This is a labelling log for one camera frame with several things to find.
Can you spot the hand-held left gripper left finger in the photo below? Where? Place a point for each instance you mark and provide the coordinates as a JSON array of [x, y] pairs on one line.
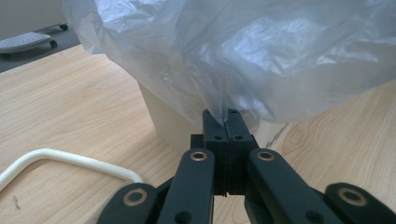
[[218, 146]]

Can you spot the cream plastic bin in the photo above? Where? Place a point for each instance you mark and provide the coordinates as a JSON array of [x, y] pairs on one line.
[[168, 121]]

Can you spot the grey wheeled platform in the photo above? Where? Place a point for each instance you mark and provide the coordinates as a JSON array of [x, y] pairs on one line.
[[21, 42]]

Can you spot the grey plastic bag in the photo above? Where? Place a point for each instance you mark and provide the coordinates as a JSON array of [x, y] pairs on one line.
[[249, 53]]

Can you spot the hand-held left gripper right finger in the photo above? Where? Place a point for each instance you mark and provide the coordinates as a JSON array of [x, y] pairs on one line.
[[238, 146]]

